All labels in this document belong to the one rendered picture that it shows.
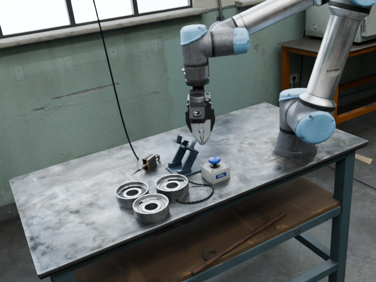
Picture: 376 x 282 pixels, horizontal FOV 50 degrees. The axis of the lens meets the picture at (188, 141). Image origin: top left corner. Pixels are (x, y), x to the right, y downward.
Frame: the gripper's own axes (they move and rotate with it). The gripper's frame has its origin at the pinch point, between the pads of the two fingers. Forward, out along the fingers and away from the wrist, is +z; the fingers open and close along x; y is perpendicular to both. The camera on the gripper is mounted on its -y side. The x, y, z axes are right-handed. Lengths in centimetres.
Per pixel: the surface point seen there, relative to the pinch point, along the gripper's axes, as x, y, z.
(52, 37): 88, 126, -18
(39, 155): 113, 121, 56
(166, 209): 11.2, -19.0, 11.6
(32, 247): 48, -29, 15
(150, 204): 16.5, -14.8, 12.3
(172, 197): 10.1, -10.7, 12.9
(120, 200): 25.7, -12.7, 11.7
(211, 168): -2.3, 0.9, 10.2
